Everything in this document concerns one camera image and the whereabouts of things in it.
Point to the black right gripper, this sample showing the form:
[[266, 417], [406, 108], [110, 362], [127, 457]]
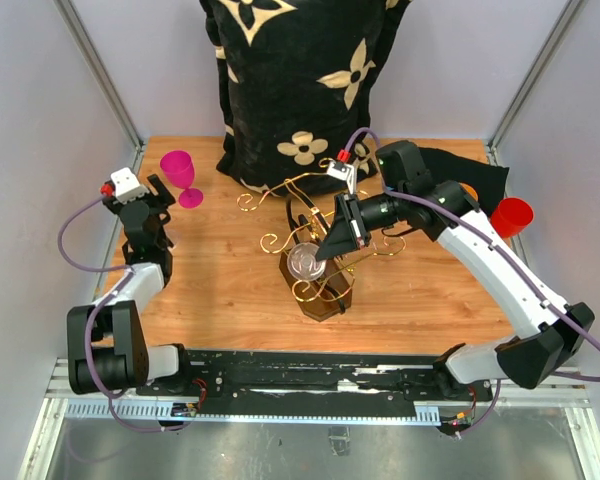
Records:
[[345, 234]]

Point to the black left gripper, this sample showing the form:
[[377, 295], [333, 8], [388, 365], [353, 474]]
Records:
[[162, 200]]

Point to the clear wine glass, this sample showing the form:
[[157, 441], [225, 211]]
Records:
[[302, 263], [174, 241]]

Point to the pink wine glass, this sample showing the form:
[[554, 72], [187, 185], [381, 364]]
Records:
[[179, 170]]

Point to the orange wine glass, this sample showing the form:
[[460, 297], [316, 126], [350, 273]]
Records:
[[471, 191]]

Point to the red wine glass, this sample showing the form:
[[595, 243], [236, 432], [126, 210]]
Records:
[[511, 217]]

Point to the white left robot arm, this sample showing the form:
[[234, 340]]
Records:
[[105, 341]]

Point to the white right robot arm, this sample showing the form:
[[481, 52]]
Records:
[[547, 329]]

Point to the black folded cloth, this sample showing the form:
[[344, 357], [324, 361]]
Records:
[[488, 181]]

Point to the black floral pillow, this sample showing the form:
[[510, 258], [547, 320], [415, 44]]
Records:
[[294, 85]]

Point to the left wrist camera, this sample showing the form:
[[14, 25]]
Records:
[[124, 186]]

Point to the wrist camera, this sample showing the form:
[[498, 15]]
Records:
[[341, 169], [124, 186]]

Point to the gold wire wine glass rack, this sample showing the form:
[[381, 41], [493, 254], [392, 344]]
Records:
[[332, 293]]

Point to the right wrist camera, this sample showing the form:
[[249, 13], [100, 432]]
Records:
[[341, 169]]

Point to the black mounting rail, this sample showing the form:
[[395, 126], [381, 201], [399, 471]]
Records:
[[313, 385]]

